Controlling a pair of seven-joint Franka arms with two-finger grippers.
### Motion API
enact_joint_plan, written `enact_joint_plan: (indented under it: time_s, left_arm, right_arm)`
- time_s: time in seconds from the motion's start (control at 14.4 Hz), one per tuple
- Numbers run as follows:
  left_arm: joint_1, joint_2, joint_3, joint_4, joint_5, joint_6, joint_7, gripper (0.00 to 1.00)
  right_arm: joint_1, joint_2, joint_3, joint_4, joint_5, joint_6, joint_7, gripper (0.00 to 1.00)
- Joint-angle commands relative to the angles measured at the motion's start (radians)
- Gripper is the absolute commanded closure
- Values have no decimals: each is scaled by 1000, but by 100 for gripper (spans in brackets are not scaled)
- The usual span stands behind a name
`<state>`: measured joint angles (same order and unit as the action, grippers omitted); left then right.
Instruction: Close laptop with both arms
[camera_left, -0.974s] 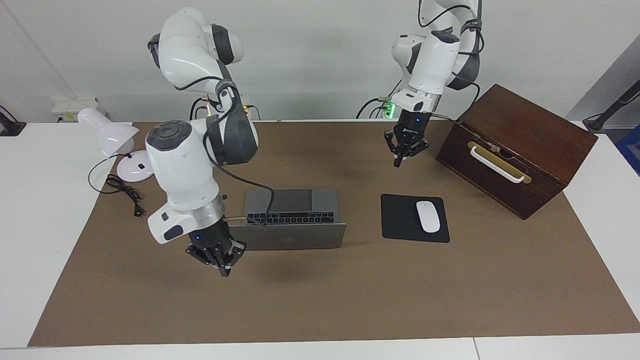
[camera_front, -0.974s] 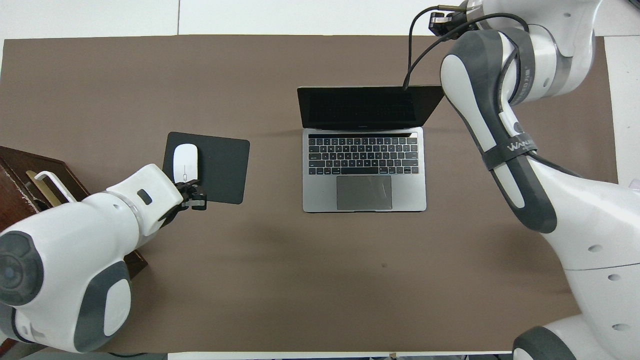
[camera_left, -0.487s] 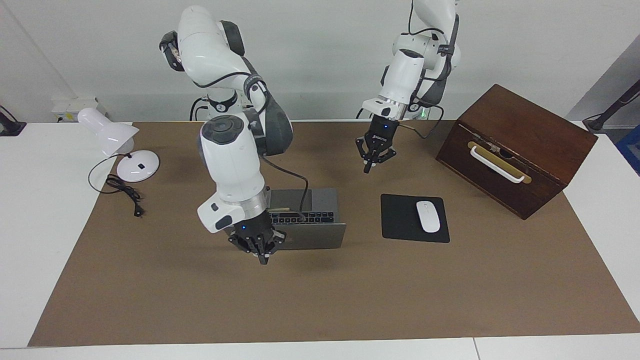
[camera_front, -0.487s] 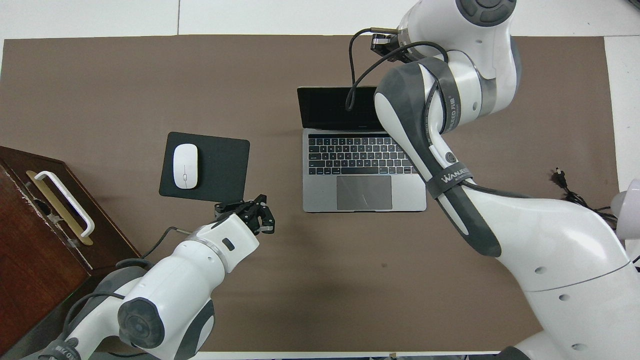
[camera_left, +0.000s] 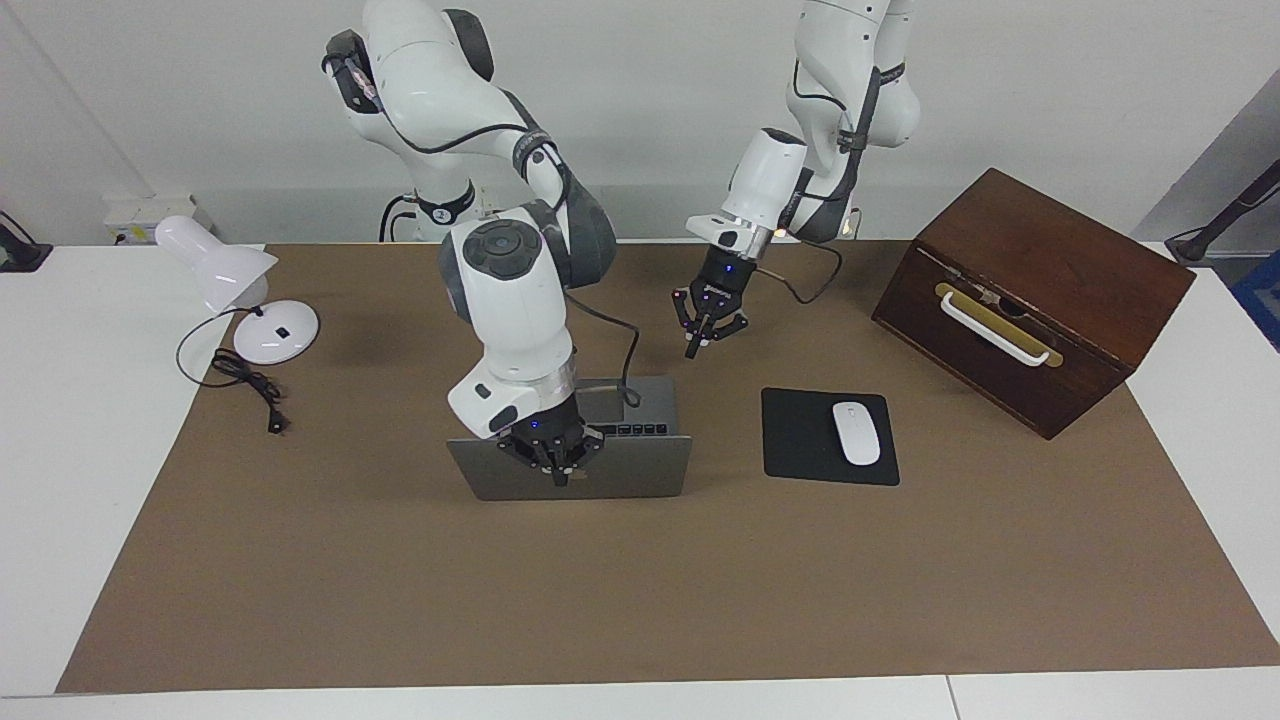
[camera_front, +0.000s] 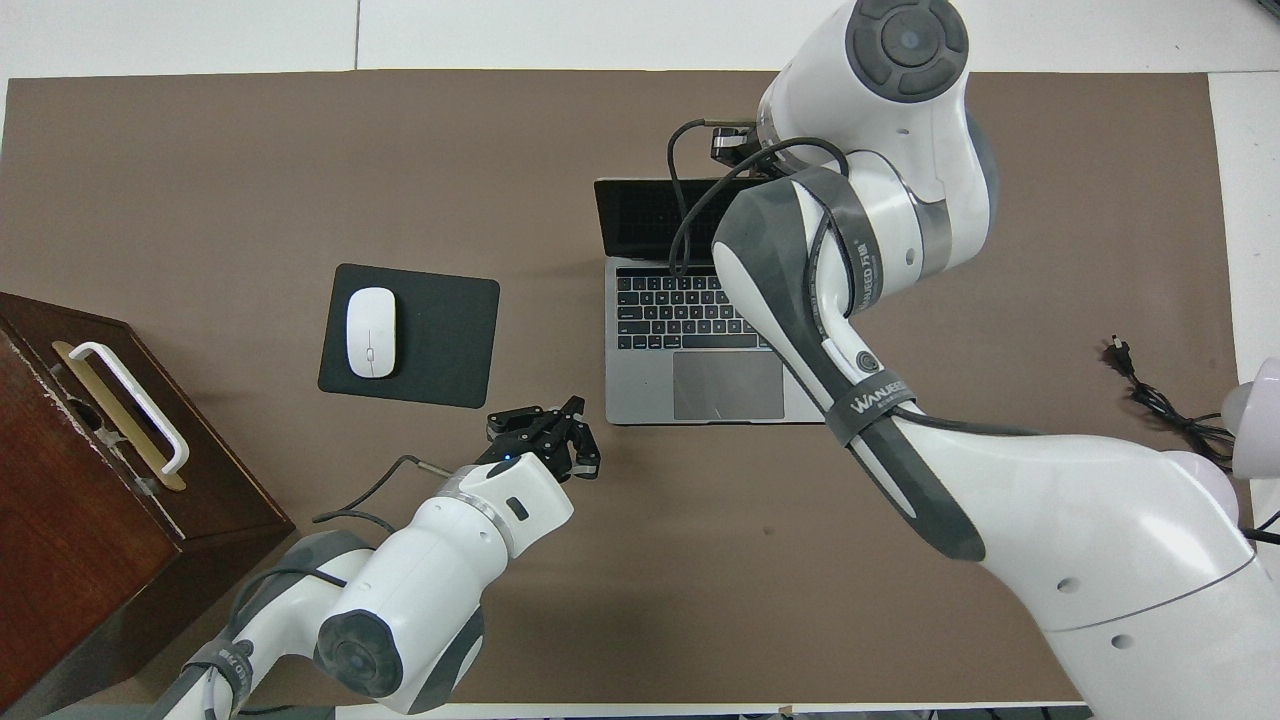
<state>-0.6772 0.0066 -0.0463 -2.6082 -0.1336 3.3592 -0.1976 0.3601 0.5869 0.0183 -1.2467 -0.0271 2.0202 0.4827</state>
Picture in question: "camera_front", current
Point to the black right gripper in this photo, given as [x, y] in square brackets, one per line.
[733, 145]

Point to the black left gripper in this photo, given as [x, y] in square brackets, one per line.
[540, 448]

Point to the grey aluminium laptop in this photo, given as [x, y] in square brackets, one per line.
[650, 385]

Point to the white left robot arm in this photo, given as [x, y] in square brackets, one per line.
[440, 560]

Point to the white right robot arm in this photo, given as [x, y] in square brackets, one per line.
[1050, 520]

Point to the black mouse pad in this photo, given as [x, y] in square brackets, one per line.
[445, 340]

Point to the white computer mouse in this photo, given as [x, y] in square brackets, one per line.
[371, 332]

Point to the large brown table mat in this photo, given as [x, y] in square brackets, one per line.
[300, 170]

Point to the dark brown wooden box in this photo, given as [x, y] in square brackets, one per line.
[70, 540]

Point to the white desk lamp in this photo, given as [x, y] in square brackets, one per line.
[1255, 420]

